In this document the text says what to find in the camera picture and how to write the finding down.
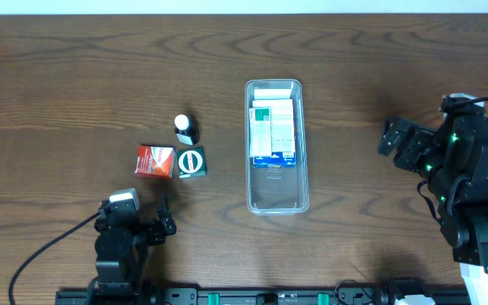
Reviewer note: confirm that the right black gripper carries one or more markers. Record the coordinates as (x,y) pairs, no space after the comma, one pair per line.
(407,144)

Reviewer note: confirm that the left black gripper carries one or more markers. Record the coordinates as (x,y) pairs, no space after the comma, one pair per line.
(159,225)

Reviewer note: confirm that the red Panadol box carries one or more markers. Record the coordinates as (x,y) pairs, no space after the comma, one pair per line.
(155,161)

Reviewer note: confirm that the green Zam-Buk box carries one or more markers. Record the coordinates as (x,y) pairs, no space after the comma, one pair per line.
(191,163)

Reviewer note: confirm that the dark bottle white cap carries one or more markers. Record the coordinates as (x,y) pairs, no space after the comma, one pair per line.
(186,130)

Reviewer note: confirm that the white green medicine box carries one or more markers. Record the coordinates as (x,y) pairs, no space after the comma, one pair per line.
(260,132)

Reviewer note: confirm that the blue medicine box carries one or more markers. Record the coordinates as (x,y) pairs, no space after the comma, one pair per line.
(282,134)

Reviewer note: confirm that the clear plastic container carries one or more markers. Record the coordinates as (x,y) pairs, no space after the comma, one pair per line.
(278,191)

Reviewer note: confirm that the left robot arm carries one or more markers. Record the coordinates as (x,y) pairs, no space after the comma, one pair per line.
(123,242)

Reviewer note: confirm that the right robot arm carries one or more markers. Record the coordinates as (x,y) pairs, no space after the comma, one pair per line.
(452,162)

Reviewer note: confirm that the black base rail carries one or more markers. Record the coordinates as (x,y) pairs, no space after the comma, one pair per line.
(350,292)

